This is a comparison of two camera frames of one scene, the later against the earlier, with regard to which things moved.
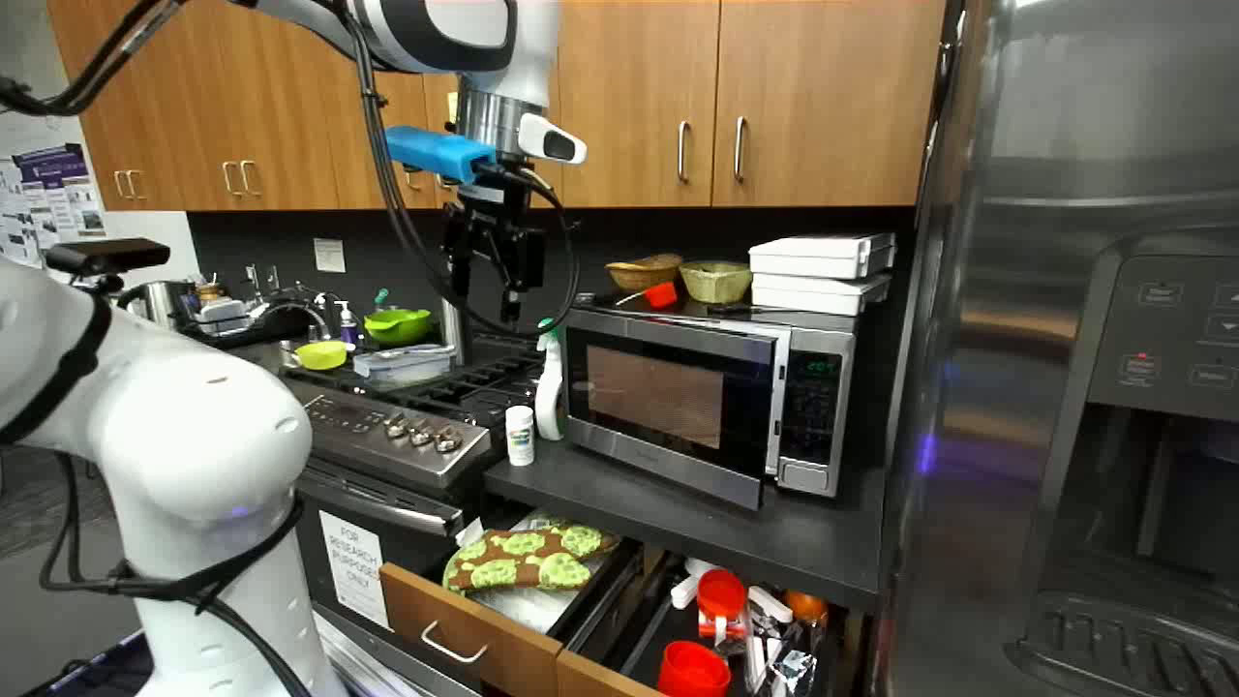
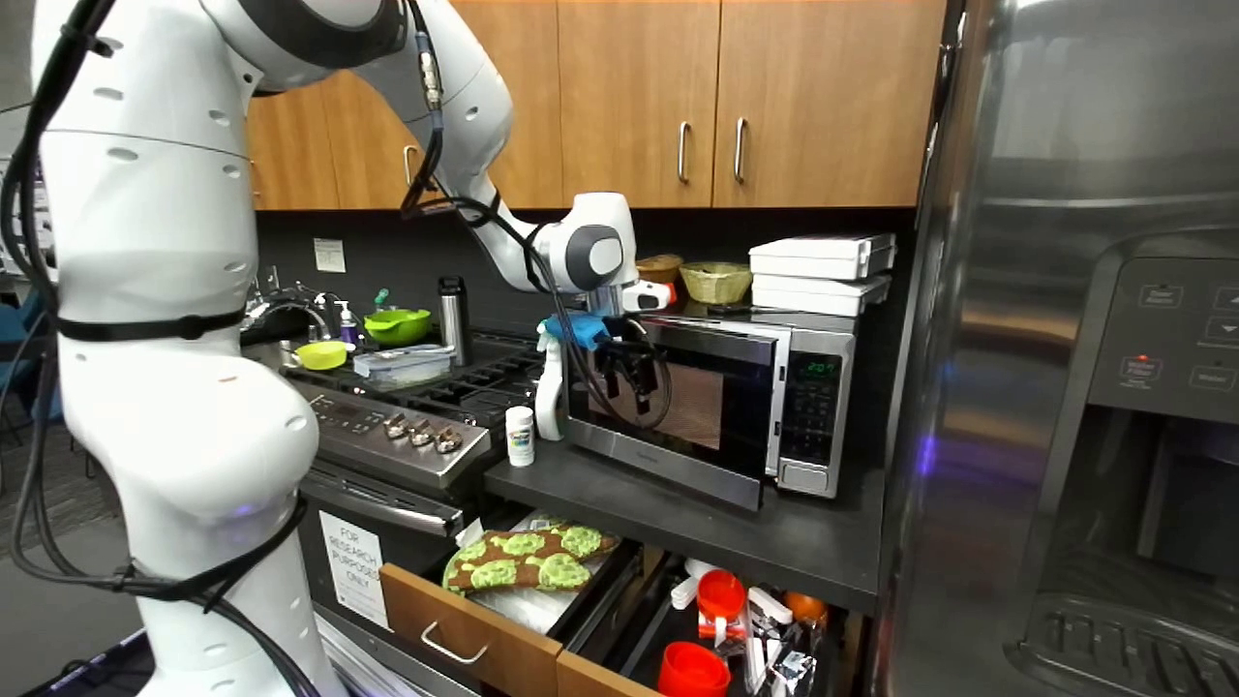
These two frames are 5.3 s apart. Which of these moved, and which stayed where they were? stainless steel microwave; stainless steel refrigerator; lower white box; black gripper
Moved: black gripper
Stayed: stainless steel refrigerator; lower white box; stainless steel microwave
